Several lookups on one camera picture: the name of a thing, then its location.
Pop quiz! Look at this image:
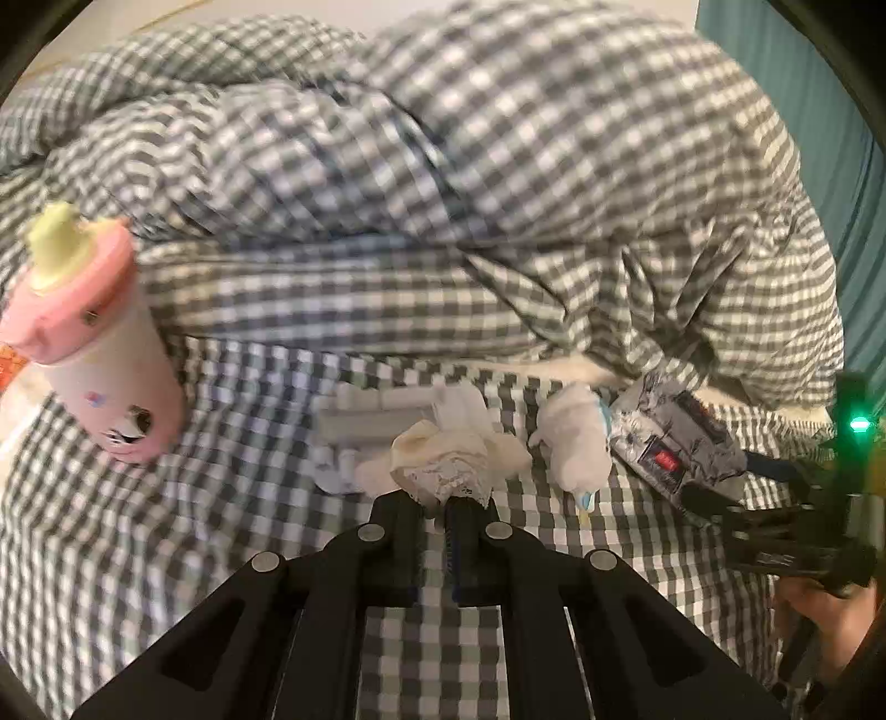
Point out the grey checked duvet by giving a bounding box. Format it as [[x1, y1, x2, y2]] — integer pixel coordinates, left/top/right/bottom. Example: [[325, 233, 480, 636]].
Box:
[[0, 0, 846, 416]]

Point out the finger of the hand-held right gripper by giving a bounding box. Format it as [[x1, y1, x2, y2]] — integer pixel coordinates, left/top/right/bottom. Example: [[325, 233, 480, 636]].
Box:
[[682, 483, 769, 531], [740, 450, 832, 510]]

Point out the white grey plastic case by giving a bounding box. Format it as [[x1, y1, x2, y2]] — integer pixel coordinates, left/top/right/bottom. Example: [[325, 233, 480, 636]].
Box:
[[317, 384, 434, 444]]

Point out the person's right hand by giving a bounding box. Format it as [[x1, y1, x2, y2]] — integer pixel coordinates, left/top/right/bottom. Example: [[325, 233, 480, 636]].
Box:
[[775, 574, 880, 700]]

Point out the grey checked bed sheet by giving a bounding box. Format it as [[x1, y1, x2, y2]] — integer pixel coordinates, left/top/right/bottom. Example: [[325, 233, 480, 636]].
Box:
[[0, 332, 832, 720]]

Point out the white tissue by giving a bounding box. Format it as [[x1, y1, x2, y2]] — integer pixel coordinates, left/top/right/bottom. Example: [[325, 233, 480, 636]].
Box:
[[356, 384, 534, 517]]

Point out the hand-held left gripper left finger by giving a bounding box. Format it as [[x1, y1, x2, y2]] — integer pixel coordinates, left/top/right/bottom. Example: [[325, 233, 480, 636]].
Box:
[[69, 491, 423, 720]]

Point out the red packet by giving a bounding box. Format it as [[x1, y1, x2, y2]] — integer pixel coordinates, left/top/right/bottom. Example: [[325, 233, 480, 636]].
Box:
[[0, 342, 29, 399]]

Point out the grey patterned tissue pack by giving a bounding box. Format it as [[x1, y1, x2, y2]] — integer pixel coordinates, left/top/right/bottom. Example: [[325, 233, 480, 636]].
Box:
[[609, 370, 749, 503]]

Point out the pink drinking bottle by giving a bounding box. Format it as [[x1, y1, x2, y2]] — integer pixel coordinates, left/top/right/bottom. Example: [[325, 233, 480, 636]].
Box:
[[0, 200, 187, 465]]

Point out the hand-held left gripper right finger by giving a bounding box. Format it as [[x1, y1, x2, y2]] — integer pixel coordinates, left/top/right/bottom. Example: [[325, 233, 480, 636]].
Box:
[[443, 495, 790, 720]]

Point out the teal curtain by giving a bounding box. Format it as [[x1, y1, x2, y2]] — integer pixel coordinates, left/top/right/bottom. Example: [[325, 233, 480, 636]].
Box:
[[696, 0, 886, 416]]

